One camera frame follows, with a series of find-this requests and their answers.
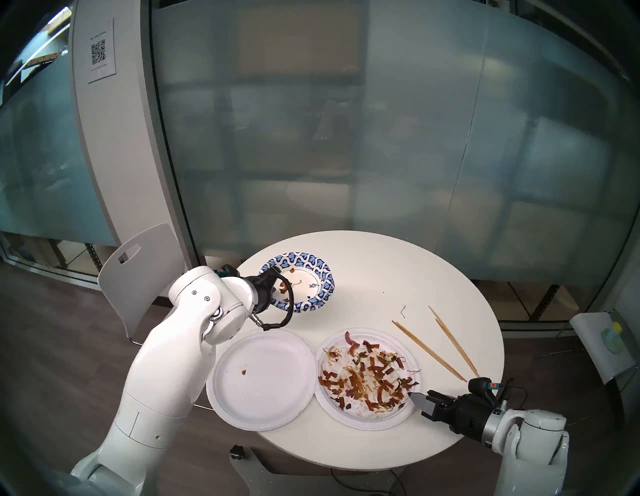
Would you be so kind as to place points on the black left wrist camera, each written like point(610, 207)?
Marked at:
point(227, 272)

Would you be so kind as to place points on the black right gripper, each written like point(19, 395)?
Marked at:
point(467, 415)

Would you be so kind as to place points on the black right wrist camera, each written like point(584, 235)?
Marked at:
point(480, 387)

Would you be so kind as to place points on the black star knob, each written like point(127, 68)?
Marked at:
point(237, 452)

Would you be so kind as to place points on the white paper plate with leftovers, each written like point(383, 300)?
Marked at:
point(332, 407)

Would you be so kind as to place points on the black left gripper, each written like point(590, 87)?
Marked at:
point(261, 292)

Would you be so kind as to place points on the white QR code sign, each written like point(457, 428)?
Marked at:
point(100, 70)

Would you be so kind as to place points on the yellow capped green bottle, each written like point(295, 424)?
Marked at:
point(612, 340)

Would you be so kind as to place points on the grey chair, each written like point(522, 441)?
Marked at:
point(590, 345)

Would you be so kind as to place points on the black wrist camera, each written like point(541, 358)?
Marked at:
point(480, 387)
point(227, 272)

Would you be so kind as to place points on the brown leafy scrap pieces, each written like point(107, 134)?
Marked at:
point(284, 289)

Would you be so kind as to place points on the black perforated shelf post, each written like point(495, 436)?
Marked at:
point(546, 301)
point(94, 257)

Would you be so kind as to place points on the wooden chopstick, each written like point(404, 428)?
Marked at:
point(420, 344)

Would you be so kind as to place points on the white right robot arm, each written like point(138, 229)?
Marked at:
point(535, 435)

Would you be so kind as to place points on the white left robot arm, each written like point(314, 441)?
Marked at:
point(165, 360)

